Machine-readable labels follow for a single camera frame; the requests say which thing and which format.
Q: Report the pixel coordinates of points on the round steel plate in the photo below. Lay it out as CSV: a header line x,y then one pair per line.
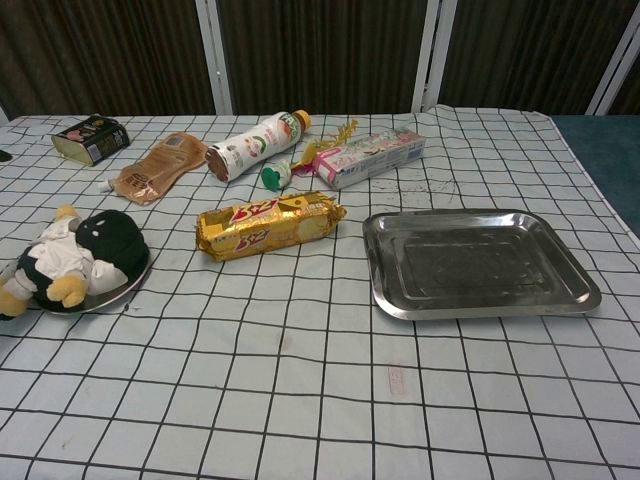
x,y
115,295

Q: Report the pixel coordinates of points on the pink floral box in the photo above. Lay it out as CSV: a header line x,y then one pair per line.
x,y
370,157

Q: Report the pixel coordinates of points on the gold biscuit packet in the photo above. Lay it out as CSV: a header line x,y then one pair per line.
x,y
270,225

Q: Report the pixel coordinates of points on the black plush doll white coat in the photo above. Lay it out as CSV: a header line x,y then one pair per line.
x,y
110,240

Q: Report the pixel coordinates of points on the white drink bottle yellow cap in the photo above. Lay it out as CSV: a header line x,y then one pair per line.
x,y
255,145

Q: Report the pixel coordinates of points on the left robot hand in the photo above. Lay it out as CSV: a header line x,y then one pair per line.
x,y
4,155

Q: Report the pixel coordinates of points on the white checked tablecloth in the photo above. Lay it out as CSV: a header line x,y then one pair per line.
x,y
300,375

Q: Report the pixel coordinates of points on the black tin can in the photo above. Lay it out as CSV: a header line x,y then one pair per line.
x,y
95,140

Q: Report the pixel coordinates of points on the dark partition panel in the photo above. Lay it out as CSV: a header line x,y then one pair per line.
x,y
100,50
631,90
325,50
520,50

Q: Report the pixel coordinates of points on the rectangular steel tray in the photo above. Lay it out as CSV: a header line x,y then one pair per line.
x,y
475,260

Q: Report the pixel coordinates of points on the brown spout pouch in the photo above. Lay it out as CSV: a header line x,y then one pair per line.
x,y
155,165

